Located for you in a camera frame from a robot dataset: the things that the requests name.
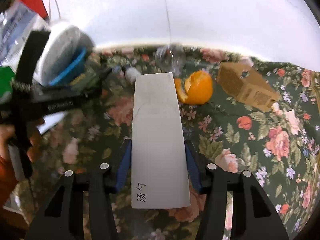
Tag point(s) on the light blue bowl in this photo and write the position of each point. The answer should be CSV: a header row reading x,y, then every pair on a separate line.
x,y
72,67

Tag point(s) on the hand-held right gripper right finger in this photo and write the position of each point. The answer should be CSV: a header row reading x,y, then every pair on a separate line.
x,y
193,166

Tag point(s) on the green plastic stool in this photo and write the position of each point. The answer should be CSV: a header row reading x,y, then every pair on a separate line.
x,y
5,85

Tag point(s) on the floral table cloth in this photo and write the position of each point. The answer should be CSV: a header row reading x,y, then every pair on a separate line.
x,y
237,155

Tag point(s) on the clear printed plastic bag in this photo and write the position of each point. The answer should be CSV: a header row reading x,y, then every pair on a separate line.
x,y
15,27

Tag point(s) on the peeled orange tangerine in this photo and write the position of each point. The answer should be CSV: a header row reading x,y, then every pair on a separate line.
x,y
197,87

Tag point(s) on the small cardboard box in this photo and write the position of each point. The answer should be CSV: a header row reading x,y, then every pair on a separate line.
x,y
246,87

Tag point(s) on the clear plastic wrapper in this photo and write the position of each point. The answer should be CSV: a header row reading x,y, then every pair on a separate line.
x,y
172,57

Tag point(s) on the red box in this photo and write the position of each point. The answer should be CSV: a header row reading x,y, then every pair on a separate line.
x,y
32,0

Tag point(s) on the crumpled white paper scrap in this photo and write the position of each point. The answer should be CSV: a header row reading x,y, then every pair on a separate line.
x,y
290,116

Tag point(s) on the person's left hand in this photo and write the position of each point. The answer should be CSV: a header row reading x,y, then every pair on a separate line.
x,y
6,143

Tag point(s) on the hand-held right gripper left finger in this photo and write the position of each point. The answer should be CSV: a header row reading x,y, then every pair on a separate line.
x,y
125,161

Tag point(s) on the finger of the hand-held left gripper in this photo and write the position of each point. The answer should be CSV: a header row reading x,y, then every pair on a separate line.
x,y
32,55
62,102

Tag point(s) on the white paper sleeve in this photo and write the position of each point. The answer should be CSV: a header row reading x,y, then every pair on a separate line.
x,y
160,142

